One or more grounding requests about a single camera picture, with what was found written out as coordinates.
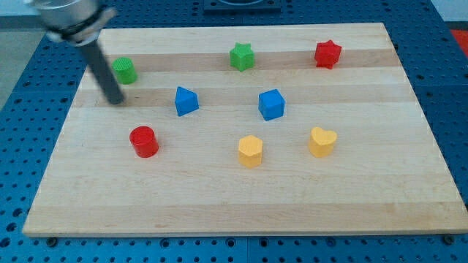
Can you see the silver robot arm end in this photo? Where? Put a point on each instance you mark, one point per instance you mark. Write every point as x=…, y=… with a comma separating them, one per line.
x=77, y=22

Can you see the green star block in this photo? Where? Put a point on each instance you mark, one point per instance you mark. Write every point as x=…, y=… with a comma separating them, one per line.
x=242, y=56

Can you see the red star block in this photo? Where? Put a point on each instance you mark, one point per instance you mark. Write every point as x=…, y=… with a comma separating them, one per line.
x=327, y=54

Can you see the yellow hexagon block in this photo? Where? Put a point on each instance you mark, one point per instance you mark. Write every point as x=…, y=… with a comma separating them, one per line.
x=250, y=151

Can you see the blue cube block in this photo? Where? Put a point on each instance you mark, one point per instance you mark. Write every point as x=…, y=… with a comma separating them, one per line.
x=271, y=104

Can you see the blue triangular block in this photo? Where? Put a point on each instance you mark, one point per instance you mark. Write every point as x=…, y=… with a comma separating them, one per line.
x=186, y=101

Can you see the wooden board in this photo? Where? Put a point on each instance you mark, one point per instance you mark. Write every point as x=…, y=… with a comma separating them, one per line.
x=385, y=176

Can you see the yellow heart block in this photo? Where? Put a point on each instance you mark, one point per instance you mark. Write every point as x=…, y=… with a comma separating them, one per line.
x=321, y=142

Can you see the red cylinder block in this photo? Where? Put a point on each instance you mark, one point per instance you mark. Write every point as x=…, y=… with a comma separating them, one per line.
x=144, y=142

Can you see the green cylinder block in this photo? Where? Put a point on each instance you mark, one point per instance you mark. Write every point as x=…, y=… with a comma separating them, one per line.
x=124, y=70

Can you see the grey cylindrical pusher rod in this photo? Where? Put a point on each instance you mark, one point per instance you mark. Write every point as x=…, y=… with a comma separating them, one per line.
x=99, y=67

